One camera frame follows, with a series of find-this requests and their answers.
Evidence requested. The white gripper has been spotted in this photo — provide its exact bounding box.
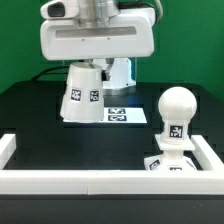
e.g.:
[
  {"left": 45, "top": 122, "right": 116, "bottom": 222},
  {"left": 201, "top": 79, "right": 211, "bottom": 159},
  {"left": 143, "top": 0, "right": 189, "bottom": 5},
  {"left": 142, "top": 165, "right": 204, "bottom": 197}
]
[{"left": 40, "top": 8, "right": 155, "bottom": 81}]

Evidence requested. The white lamp shade cone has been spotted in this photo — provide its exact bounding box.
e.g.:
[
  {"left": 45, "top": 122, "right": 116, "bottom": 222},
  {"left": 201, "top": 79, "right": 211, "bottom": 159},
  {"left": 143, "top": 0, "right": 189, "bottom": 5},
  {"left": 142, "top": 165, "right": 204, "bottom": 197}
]
[{"left": 60, "top": 62, "right": 104, "bottom": 123}]

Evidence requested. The white lamp bulb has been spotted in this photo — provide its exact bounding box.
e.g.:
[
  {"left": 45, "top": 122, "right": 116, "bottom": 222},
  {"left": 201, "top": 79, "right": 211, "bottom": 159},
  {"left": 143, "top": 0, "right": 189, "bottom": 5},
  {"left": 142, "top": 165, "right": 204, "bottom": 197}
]
[{"left": 158, "top": 86, "right": 197, "bottom": 144}]

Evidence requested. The white lamp base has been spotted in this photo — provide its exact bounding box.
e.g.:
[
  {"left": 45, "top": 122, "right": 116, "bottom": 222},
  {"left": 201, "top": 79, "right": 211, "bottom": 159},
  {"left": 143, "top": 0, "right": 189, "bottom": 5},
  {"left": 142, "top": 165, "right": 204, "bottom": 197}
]
[{"left": 144, "top": 134, "right": 197, "bottom": 172}]

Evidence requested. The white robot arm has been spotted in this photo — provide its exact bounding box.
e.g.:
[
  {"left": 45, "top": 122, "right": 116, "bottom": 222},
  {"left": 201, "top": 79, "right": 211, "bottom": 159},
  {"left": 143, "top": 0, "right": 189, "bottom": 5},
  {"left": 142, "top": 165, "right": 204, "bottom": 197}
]
[{"left": 40, "top": 0, "right": 163, "bottom": 91}]

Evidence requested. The white marker tag sheet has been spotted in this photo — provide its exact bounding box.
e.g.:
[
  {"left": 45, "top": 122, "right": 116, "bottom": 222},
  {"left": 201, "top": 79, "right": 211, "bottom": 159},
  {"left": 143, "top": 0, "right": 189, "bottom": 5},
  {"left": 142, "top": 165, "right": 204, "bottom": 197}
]
[{"left": 60, "top": 107, "right": 147, "bottom": 124}]

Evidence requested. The black cable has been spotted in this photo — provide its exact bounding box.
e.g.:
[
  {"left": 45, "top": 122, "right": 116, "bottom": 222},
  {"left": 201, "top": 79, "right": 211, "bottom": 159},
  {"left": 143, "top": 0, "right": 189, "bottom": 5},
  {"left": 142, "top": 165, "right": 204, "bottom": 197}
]
[{"left": 30, "top": 64, "right": 71, "bottom": 82}]

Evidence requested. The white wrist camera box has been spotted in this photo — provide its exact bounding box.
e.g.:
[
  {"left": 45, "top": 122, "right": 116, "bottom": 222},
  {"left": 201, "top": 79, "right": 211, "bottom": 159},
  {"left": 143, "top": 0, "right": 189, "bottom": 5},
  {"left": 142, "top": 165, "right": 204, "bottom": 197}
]
[{"left": 40, "top": 0, "right": 80, "bottom": 20}]

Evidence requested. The white U-shaped fence frame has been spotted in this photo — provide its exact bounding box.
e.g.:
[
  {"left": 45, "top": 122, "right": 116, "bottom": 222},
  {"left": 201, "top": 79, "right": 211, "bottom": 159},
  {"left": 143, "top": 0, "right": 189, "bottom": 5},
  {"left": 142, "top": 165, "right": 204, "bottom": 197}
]
[{"left": 0, "top": 134, "right": 224, "bottom": 195}]

